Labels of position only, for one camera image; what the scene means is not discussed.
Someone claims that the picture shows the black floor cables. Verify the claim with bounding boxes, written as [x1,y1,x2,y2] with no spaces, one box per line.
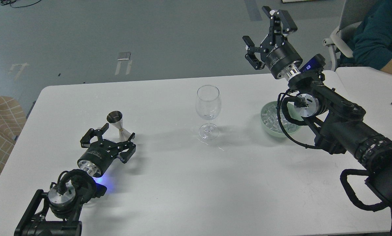
[0,0,43,13]

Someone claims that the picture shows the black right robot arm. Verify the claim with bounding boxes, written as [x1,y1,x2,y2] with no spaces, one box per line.
[243,6,392,232]

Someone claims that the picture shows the clear wine glass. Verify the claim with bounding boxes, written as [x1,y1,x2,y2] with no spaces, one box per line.
[195,85,222,140]

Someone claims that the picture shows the steel double jigger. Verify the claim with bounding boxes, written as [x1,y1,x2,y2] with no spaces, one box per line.
[106,111,135,142]

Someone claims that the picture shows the person in teal sweater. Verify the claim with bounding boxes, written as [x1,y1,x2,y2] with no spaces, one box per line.
[340,0,392,75]

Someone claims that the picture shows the green bowl of ice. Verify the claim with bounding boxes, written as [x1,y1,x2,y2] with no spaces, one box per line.
[260,101,301,138]

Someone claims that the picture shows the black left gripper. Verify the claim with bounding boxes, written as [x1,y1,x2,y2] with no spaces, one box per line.
[77,123,136,178]

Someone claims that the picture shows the white office chair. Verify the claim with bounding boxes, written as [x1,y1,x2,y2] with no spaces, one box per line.
[323,0,377,71]

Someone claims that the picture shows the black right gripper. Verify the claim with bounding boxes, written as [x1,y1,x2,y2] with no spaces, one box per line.
[242,6,303,79]

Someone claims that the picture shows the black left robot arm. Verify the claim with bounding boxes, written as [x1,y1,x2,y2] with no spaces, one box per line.
[14,123,136,236]

